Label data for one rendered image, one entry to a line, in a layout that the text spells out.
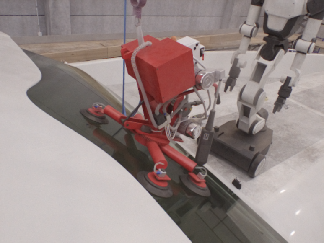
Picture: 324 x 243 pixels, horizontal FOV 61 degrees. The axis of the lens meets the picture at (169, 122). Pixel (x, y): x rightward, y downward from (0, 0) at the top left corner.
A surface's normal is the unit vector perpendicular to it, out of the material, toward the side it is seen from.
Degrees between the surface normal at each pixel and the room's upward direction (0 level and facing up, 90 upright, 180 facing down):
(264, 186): 0
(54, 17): 90
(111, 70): 90
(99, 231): 21
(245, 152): 45
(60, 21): 90
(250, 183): 0
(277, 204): 8
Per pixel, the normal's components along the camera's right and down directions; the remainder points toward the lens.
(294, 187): 0.19, -0.80
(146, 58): -0.14, -0.73
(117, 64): 0.55, 0.49
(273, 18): -0.66, 0.31
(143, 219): 0.41, -0.87
